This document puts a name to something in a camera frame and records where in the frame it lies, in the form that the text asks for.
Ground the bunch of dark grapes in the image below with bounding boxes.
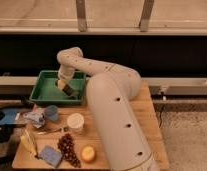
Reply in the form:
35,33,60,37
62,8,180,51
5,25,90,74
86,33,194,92
57,133,81,168

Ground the metal fork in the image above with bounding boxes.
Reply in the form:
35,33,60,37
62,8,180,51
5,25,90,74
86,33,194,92
37,127,69,135

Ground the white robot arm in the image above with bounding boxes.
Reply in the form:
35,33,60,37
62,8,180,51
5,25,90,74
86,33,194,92
57,47,160,171

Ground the blue bag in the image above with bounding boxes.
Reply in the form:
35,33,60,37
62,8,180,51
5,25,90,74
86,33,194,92
0,108,27,126

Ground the green plastic tray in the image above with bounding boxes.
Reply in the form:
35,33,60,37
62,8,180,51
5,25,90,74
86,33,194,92
30,70,86,106

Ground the wooden board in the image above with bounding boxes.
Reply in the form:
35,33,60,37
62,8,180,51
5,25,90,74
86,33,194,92
12,81,169,171

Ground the yellow banana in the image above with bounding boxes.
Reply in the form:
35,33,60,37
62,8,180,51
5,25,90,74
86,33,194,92
20,130,38,157

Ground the blue plastic cup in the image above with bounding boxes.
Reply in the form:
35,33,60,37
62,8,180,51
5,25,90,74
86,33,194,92
44,105,59,121

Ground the blue sponge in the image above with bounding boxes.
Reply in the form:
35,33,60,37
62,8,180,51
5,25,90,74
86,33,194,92
39,146,62,168

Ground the black yellow eraser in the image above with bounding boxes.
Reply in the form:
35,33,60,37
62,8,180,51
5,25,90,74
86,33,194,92
62,84,74,96

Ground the yellow orange fruit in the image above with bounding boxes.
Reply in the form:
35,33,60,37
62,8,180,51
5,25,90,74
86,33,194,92
81,145,96,163

